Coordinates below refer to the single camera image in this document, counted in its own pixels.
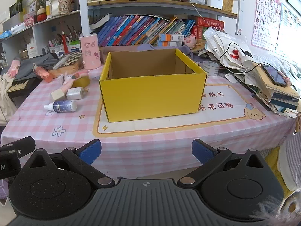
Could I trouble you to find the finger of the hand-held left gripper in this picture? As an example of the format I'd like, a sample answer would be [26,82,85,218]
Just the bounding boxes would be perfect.
[7,137,36,158]

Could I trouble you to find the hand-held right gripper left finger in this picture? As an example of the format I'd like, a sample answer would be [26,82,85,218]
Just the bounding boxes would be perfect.
[22,139,116,189]

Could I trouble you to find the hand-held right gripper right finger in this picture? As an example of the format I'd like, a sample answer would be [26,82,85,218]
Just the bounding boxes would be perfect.
[178,139,268,189]

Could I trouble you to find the small bottle blue label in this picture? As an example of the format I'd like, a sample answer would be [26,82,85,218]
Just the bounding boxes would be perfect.
[44,100,77,113]

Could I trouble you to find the beige eraser block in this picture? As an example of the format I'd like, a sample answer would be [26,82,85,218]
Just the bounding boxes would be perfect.
[51,88,66,101]

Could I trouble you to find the white wall charger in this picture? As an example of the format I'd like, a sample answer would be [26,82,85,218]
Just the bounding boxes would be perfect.
[66,87,83,100]

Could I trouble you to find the yellow tape roll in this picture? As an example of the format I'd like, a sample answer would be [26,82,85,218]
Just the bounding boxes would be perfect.
[72,75,90,89]

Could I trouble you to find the yellow cardboard box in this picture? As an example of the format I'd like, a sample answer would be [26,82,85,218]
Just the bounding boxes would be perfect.
[99,48,208,123]

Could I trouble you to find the pink plush bunny toy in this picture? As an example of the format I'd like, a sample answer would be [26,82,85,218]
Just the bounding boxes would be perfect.
[57,70,89,86]

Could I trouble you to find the pink checkered desktop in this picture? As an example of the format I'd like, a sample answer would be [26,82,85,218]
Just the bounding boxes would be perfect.
[1,63,297,179]

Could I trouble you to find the beige tote bag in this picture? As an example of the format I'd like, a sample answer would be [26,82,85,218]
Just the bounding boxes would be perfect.
[0,73,18,125]

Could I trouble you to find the orange pink spray bottle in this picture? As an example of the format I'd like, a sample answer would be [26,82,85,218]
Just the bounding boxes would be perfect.
[33,63,53,83]

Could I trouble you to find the pink knitted glove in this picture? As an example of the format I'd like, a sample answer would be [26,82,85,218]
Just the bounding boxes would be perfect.
[7,59,20,78]

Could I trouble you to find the white paper tag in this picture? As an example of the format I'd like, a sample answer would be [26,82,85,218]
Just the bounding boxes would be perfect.
[224,73,239,84]

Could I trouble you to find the clear tape roll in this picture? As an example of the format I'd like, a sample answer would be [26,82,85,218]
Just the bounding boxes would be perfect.
[203,61,220,76]

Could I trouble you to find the grey cloth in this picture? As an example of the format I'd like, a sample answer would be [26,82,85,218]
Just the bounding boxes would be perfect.
[1,53,59,82]

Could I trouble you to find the person's striped clothing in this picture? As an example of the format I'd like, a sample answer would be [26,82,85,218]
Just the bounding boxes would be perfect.
[277,134,301,191]

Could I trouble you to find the fluffy grey cuff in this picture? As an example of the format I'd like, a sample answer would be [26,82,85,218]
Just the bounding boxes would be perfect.
[249,188,301,226]

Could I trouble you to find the wooden chess box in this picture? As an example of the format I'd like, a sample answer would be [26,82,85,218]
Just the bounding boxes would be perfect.
[48,51,84,79]

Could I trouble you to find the white straw box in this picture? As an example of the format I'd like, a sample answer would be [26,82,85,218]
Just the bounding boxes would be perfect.
[26,43,38,58]

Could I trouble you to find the stack of worn books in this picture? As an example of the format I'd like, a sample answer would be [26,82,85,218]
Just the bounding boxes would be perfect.
[235,61,301,118]

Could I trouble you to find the pink cylindrical cup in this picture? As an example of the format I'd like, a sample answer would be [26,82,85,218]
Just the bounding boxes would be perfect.
[79,33,101,70]

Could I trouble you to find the white printed pen cup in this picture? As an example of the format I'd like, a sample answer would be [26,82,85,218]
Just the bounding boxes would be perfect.
[49,43,70,54]

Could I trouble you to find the purple cloth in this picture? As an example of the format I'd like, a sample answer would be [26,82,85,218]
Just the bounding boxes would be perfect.
[139,44,207,63]

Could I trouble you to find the white power adapter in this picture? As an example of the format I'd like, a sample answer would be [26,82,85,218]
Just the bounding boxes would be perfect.
[237,52,253,65]

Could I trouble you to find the black smartphone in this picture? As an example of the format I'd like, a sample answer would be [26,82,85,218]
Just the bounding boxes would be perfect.
[261,64,288,87]

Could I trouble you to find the pile of white plastic bags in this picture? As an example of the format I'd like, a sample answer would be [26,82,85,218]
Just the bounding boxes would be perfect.
[203,27,253,72]

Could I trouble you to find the red doll ornament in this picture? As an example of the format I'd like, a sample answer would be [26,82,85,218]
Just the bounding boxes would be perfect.
[62,31,70,54]

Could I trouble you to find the pink pen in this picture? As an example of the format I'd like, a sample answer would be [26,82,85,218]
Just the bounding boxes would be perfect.
[277,70,292,87]

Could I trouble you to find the pink pig plush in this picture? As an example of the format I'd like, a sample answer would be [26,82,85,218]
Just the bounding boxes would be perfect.
[184,34,197,49]

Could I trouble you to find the orange blue medicine box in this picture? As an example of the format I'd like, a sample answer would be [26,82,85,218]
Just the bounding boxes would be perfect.
[159,34,184,41]
[156,40,182,47]

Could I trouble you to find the white corner shelf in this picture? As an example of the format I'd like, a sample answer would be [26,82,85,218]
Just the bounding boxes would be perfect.
[0,9,81,59]

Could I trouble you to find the white tissue packet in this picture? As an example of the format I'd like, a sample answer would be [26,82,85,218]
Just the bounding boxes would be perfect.
[11,23,26,34]

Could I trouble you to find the bunch of pens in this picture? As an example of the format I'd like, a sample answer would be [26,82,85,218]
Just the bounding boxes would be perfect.
[48,25,81,47]

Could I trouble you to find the pink tin box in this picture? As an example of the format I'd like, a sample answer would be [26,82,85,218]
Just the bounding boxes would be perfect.
[23,13,37,26]

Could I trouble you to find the red boxed books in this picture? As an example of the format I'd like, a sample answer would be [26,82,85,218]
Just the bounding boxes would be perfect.
[191,16,225,40]

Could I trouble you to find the row of blue children's books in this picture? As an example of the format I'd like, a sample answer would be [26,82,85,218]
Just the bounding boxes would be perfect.
[97,15,197,47]

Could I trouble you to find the thick black book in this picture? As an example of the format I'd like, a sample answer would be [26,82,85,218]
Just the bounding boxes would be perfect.
[89,14,113,30]

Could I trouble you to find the red wooden doll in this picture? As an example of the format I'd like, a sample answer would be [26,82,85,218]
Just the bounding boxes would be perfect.
[36,6,47,22]

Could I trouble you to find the white fabric pouch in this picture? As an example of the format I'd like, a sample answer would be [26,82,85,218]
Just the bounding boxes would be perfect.
[50,0,72,15]

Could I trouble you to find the black cable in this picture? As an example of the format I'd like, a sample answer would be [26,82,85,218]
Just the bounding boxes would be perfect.
[220,42,268,74]

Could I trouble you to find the white charging cable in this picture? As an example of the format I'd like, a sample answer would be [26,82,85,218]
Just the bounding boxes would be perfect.
[181,0,227,54]

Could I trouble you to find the alphabet wall poster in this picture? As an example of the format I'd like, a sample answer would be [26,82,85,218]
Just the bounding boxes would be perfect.
[250,0,282,52]

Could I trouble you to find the white wall chart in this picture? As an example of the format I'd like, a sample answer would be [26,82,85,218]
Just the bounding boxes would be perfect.
[275,3,301,59]

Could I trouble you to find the white frame wooden bookshelf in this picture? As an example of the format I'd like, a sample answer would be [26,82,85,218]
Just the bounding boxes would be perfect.
[79,0,240,38]

